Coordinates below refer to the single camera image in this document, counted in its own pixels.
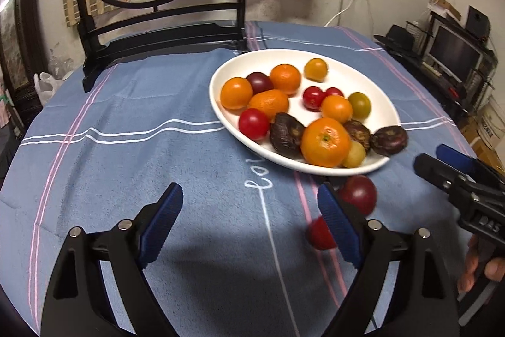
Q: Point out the black speaker box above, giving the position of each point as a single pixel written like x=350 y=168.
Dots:
x=478 y=21

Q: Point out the black hat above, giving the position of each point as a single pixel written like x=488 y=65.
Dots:
x=396 y=39

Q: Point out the oval orange tangerine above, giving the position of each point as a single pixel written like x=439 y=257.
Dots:
x=269 y=103

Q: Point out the large orange tomato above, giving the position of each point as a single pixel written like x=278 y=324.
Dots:
x=326 y=142

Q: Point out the small yellow fruit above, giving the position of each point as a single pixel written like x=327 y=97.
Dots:
x=354 y=156

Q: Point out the dark low desk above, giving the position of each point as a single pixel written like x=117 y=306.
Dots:
x=426 y=84

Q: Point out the small orange tomato on plate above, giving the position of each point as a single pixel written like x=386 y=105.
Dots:
x=315 y=69

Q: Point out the white plastic bag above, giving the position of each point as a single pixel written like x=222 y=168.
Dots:
x=48 y=84

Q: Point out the yellow-green fruit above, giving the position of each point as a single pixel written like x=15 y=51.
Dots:
x=360 y=105

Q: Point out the person's right hand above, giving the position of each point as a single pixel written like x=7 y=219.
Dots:
x=470 y=266

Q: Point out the small dark passion fruit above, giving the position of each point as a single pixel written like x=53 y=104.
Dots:
x=358 y=131

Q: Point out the dark wrinkled passion fruit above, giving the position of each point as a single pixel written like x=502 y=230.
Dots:
x=285 y=135

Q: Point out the blue checked tablecloth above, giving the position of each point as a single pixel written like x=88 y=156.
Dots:
x=138 y=163

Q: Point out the white oval plate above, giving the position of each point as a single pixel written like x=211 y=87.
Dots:
x=355 y=80

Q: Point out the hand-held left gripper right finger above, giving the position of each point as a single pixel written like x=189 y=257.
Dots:
x=339 y=228

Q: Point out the dark wooden cabinet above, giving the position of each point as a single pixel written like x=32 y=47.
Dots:
x=19 y=45

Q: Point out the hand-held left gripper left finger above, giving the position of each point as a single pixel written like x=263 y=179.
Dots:
x=161 y=226

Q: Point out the computer monitor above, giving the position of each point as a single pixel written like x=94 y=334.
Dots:
x=453 y=52

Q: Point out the dark red plum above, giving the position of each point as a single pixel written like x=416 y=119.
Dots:
x=359 y=195
x=259 y=81

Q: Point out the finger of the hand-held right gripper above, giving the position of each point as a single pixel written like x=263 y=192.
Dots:
x=434 y=169
x=455 y=159

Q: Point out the red tomato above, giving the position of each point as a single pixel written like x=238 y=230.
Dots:
x=334 y=92
x=313 y=98
x=319 y=234
x=253 y=123

